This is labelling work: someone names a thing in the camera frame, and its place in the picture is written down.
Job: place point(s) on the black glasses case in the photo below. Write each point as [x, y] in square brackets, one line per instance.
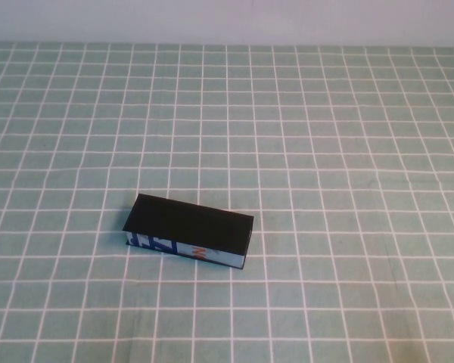
[189, 223]

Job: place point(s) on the green checked tablecloth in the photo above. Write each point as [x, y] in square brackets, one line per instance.
[325, 151]

